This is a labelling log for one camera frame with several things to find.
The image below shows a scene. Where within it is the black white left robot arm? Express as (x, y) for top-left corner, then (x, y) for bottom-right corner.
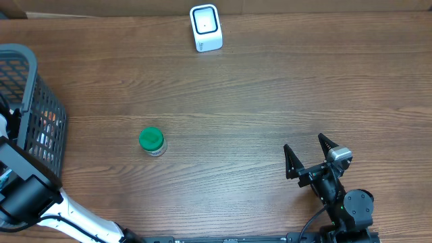
(1, 97), (143, 243)

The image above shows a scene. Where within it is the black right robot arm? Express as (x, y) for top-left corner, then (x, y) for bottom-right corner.
(283, 133), (380, 243)

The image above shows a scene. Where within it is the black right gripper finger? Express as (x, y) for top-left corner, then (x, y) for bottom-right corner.
(318, 133), (338, 158)
(283, 144), (304, 179)

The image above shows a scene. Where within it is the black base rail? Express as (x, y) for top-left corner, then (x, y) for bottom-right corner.
(141, 232), (381, 243)

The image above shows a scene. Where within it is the small orange box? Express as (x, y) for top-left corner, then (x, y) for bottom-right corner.
(34, 111), (56, 162)

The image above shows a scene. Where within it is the white barcode scanner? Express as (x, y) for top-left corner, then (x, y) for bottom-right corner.
(190, 4), (223, 53)

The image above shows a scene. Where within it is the green lid white jar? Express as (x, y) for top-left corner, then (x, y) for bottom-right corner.
(138, 127), (167, 157)

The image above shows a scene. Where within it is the grey plastic mesh basket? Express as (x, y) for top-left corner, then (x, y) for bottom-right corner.
(1, 44), (68, 177)

